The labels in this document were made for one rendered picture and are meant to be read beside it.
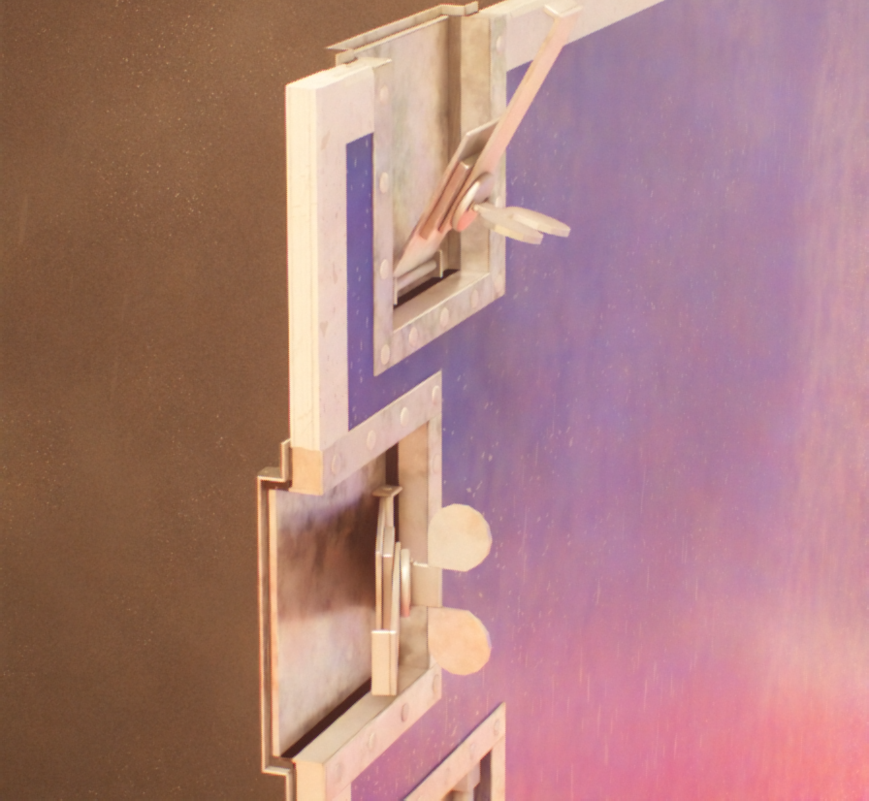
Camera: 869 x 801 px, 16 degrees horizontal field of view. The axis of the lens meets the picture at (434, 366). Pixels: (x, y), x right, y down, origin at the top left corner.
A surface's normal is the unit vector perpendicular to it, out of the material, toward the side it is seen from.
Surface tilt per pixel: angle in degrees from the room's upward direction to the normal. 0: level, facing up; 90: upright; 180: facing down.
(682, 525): 90
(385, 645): 90
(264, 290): 90
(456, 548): 89
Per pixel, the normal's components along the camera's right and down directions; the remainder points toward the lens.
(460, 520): -0.44, 0.22
